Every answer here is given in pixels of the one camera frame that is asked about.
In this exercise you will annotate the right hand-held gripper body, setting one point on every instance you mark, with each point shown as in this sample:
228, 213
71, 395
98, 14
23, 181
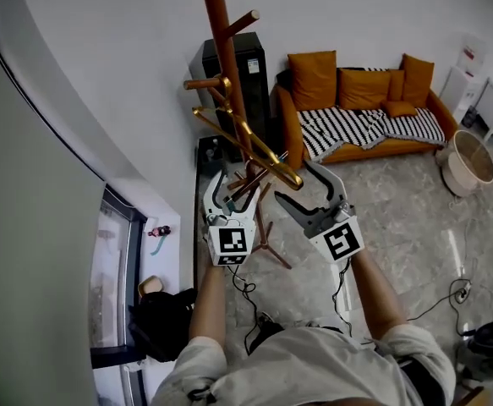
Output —
339, 239

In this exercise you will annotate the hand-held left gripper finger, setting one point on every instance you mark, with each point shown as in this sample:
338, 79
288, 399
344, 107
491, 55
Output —
252, 205
211, 193

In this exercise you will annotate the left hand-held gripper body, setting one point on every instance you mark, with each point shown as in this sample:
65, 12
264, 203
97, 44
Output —
231, 243

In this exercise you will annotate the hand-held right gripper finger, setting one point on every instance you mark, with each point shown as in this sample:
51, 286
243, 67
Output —
330, 184
294, 212

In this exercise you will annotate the gold metal hanger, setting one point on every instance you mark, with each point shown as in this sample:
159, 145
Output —
271, 161

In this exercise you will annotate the person's right forearm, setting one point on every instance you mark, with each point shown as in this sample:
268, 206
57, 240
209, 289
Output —
377, 298

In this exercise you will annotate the person's left forearm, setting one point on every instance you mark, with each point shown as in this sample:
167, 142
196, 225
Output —
208, 307

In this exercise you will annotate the teal plastic tag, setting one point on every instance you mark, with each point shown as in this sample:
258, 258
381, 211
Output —
229, 204

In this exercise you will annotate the black low stand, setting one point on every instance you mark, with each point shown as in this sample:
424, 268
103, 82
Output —
206, 161

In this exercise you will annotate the blue clothes clip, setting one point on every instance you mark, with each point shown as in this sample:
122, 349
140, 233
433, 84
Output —
283, 156

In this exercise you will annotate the black white striped blanket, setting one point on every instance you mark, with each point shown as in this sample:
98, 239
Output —
347, 129

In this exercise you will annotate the dark bottle with red label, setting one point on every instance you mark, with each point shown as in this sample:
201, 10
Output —
159, 231

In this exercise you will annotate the teal ribbon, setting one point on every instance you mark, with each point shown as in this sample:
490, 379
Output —
158, 245

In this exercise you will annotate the orange sofa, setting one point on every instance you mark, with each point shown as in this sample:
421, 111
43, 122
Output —
398, 148

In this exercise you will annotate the tan rounded dish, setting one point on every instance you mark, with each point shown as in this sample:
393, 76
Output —
149, 286

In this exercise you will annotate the person's dark shoe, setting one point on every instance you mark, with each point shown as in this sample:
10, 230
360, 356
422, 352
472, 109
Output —
267, 332

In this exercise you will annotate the small flat orange pillow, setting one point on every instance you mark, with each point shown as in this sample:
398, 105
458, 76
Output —
399, 109

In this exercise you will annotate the black metal safe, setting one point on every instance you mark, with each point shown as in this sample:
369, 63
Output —
254, 100

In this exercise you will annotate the black backpack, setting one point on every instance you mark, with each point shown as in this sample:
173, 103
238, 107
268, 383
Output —
161, 324

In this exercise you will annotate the narrow orange sofa cushion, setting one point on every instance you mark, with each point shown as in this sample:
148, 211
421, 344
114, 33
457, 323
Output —
396, 85

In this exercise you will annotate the white power strip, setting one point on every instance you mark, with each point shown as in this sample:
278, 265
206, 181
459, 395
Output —
462, 293

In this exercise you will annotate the beige round basket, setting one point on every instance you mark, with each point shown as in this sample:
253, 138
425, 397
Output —
466, 171

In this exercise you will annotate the person's grey shirt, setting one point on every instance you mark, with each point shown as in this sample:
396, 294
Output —
305, 374

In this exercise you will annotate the brown wooden coat rack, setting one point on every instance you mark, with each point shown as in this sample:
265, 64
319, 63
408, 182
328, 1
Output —
224, 40

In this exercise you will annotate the small black bin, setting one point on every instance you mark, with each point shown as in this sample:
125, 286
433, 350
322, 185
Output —
469, 117

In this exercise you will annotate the white cabinet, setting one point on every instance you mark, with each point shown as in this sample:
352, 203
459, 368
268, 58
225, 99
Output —
461, 83

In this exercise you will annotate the black window frame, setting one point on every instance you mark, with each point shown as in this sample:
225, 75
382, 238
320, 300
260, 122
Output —
115, 355

